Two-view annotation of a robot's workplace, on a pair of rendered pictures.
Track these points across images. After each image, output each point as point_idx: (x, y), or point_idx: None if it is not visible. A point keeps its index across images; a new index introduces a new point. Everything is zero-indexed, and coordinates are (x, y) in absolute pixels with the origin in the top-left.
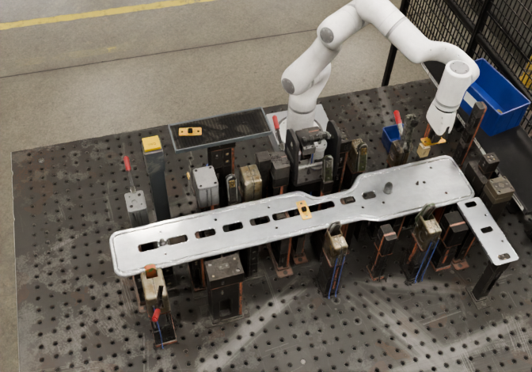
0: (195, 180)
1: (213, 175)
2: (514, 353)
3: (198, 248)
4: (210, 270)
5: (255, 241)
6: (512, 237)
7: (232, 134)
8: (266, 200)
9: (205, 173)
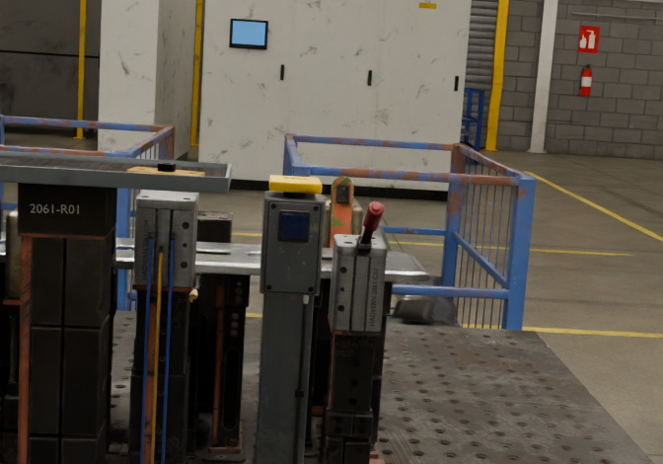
0: (197, 197)
1: (146, 192)
2: None
3: (231, 246)
4: (224, 215)
5: None
6: None
7: (43, 161)
8: None
9: (165, 194)
